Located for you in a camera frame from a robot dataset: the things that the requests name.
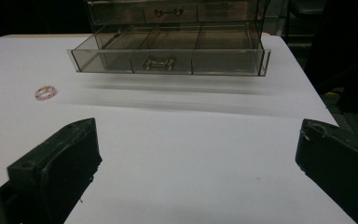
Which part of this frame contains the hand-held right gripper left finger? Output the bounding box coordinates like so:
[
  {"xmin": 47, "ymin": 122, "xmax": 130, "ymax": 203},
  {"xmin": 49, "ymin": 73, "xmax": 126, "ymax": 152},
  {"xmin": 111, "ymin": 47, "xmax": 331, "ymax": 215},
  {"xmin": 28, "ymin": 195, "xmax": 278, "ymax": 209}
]
[{"xmin": 0, "ymin": 117, "xmax": 103, "ymax": 224}]

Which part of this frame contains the pink bead bracelet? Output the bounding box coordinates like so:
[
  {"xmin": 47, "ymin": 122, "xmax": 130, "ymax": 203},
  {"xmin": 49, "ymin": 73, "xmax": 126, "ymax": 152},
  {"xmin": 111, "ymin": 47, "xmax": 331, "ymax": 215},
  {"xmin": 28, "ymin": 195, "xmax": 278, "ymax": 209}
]
[{"xmin": 34, "ymin": 85, "xmax": 58, "ymax": 101}]

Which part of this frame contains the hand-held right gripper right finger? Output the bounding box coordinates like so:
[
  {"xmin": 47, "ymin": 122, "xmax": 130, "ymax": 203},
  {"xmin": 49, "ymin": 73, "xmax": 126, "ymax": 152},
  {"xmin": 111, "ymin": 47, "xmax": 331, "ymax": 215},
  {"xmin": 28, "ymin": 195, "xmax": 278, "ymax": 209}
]
[{"xmin": 295, "ymin": 118, "xmax": 358, "ymax": 224}]

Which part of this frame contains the clear smoky acrylic drawer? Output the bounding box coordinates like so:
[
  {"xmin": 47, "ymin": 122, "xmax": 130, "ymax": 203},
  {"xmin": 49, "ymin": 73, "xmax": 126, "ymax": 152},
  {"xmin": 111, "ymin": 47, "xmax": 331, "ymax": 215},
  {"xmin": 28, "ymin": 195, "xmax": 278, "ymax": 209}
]
[{"xmin": 66, "ymin": 25, "xmax": 272, "ymax": 77}]

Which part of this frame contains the clear smoky acrylic drawer cabinet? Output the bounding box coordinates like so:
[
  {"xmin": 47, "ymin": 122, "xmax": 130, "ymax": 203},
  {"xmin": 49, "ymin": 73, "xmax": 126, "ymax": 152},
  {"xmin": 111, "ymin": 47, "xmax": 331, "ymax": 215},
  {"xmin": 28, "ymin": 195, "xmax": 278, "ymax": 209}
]
[{"xmin": 85, "ymin": 0, "xmax": 269, "ymax": 52}]

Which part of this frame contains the closed clear acrylic drawer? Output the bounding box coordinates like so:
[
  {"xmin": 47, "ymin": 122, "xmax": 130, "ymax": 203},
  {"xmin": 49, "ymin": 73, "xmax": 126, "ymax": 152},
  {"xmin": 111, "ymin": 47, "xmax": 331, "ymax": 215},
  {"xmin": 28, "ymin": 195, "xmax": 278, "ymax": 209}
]
[{"xmin": 88, "ymin": 0, "xmax": 260, "ymax": 24}]

